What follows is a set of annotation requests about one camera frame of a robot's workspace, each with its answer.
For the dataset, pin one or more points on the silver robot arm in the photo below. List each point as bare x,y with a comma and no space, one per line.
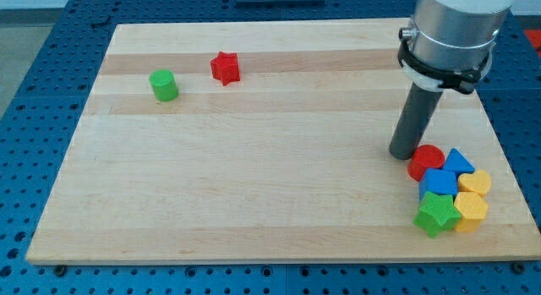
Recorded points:
447,45

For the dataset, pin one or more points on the yellow heart block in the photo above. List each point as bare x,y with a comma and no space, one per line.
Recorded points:
479,182

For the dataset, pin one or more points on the wooden board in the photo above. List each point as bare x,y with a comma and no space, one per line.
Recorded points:
288,165

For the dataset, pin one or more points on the red star block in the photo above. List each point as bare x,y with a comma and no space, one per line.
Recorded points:
225,68

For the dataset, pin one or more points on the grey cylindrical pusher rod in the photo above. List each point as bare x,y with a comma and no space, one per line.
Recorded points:
414,119

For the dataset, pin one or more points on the green cylinder block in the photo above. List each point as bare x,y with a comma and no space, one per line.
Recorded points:
163,85

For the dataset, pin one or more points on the blue cube block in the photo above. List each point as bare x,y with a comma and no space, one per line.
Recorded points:
439,182

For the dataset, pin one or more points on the red cylinder block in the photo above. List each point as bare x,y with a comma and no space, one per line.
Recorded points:
425,157

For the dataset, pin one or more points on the yellow hexagon block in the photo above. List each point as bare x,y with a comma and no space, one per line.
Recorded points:
473,209

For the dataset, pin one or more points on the green star block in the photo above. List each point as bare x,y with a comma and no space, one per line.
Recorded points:
436,214

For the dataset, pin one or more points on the blue triangle block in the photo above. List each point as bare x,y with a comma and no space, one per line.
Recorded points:
457,163

